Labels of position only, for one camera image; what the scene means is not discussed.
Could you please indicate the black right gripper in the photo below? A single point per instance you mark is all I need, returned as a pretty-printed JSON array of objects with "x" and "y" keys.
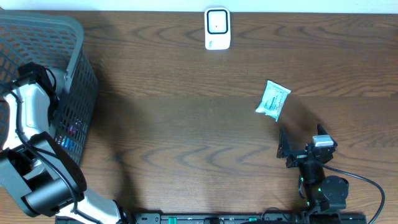
[{"x": 285, "y": 151}]

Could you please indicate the blue Oreo cookie pack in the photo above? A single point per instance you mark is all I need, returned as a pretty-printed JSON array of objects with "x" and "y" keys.
[{"x": 68, "y": 144}]

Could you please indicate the red purple snack bag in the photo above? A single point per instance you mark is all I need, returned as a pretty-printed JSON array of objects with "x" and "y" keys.
[{"x": 72, "y": 130}]

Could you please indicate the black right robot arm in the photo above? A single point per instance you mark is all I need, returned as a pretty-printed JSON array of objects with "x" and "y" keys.
[{"x": 323, "y": 193}]

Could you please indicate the grey plastic mesh basket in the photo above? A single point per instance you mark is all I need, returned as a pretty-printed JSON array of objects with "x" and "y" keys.
[{"x": 55, "y": 42}]

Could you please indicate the light green snack packet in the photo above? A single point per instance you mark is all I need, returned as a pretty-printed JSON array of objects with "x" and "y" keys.
[{"x": 273, "y": 100}]

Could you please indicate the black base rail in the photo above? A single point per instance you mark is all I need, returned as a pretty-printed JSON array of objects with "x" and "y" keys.
[{"x": 155, "y": 218}]

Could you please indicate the white barcode scanner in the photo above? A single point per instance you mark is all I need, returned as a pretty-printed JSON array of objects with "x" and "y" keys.
[{"x": 217, "y": 28}]

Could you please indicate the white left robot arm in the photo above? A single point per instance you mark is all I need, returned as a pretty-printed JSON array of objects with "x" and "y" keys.
[{"x": 35, "y": 170}]

